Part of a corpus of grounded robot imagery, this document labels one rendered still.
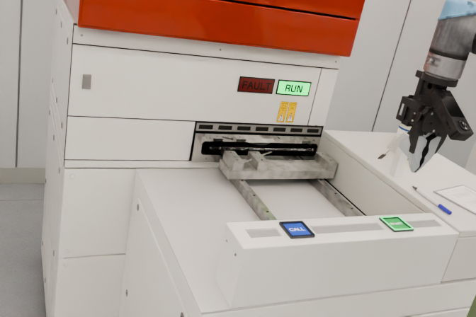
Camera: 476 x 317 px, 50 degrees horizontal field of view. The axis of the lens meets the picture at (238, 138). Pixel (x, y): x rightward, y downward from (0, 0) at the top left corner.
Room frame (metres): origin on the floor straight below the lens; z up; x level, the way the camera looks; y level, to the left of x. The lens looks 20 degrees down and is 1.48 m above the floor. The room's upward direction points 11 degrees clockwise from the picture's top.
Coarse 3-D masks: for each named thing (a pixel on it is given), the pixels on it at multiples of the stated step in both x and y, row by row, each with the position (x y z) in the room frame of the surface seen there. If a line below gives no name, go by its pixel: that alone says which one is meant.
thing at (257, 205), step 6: (234, 180) 1.37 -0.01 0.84; (240, 180) 1.35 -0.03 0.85; (234, 186) 1.36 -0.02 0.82; (240, 186) 1.33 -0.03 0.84; (246, 186) 1.32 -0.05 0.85; (240, 192) 1.32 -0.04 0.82; (246, 192) 1.29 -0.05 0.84; (252, 192) 1.28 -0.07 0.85; (246, 198) 1.28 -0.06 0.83; (252, 198) 1.25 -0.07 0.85; (258, 198) 1.26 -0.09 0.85; (252, 204) 1.25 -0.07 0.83; (258, 204) 1.22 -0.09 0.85; (264, 204) 1.23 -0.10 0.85; (258, 210) 1.22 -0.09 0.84; (264, 210) 1.19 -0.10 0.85; (258, 216) 1.21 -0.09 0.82; (264, 216) 1.18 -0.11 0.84; (270, 216) 1.17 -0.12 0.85
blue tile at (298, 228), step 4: (284, 224) 0.93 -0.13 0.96; (288, 224) 0.94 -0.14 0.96; (292, 224) 0.94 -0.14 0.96; (296, 224) 0.94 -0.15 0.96; (300, 224) 0.95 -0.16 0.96; (288, 228) 0.92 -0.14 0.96; (292, 228) 0.92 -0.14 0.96; (296, 228) 0.93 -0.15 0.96; (300, 228) 0.93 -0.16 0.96; (304, 228) 0.93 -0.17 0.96; (292, 232) 0.91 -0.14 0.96; (296, 232) 0.91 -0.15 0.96; (300, 232) 0.91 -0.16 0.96; (304, 232) 0.92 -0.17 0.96; (308, 232) 0.92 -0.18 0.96
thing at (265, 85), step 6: (246, 78) 1.48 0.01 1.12; (240, 84) 1.48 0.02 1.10; (246, 84) 1.48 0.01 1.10; (252, 84) 1.49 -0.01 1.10; (258, 84) 1.50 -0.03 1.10; (264, 84) 1.51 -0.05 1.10; (270, 84) 1.52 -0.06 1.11; (240, 90) 1.48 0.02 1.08; (246, 90) 1.49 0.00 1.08; (252, 90) 1.49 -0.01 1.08; (258, 90) 1.50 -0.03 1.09; (264, 90) 1.51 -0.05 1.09; (270, 90) 1.52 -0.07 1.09
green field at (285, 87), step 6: (282, 84) 1.54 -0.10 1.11; (288, 84) 1.55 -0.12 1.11; (294, 84) 1.56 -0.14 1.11; (300, 84) 1.57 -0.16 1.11; (306, 84) 1.57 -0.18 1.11; (282, 90) 1.54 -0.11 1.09; (288, 90) 1.55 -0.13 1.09; (294, 90) 1.56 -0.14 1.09; (300, 90) 1.57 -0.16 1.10; (306, 90) 1.58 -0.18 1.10
